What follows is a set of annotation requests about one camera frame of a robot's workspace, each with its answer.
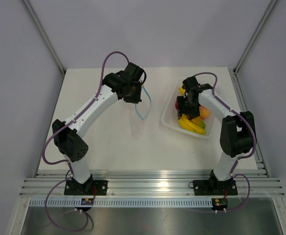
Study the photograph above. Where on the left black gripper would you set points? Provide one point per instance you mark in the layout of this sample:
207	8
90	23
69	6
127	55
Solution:
136	99

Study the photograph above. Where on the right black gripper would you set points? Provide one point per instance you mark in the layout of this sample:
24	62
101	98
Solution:
192	113

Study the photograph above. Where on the yellow mango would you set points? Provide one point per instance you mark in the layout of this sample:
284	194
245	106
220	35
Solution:
182	91

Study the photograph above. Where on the yellow banana bunch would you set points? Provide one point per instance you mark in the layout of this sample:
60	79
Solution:
186	124

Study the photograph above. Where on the clear zip top bag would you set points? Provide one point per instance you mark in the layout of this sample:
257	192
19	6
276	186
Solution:
140	113

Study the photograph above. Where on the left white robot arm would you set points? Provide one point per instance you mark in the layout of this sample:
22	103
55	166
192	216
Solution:
68	135

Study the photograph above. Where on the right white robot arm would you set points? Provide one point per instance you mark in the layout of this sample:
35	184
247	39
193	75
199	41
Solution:
237	135

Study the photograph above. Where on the orange green mango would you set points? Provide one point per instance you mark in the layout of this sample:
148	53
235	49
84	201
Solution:
199	122

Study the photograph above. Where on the orange peach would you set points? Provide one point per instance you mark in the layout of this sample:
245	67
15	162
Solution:
204	112

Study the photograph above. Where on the white plastic basket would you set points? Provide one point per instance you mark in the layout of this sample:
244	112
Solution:
169	116

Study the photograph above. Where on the right small circuit board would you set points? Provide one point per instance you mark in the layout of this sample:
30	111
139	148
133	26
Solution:
219	204

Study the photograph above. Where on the small circuit board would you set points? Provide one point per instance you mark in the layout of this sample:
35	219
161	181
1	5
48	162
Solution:
219	204
87	202

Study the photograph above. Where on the left small circuit board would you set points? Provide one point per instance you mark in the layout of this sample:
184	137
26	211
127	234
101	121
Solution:
87	202

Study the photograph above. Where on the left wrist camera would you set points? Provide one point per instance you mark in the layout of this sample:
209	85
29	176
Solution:
133	70

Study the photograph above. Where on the right aluminium corner post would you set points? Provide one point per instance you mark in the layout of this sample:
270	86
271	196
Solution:
256	34

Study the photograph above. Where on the aluminium corner post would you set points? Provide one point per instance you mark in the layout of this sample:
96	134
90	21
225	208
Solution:
29	8
256	34

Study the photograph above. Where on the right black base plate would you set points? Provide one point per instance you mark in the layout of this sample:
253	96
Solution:
207	188

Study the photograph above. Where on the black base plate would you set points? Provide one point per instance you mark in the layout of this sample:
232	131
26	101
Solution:
95	187
207	188

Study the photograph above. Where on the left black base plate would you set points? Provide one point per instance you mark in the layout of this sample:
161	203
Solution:
95	187

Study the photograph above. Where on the aluminium rail beam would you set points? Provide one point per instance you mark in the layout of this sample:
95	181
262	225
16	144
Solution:
152	184

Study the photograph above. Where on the left aluminium corner post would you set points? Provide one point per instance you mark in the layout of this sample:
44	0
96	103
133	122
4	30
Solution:
29	8

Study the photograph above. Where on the white slotted cable duct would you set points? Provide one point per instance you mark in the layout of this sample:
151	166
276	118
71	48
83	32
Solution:
125	202

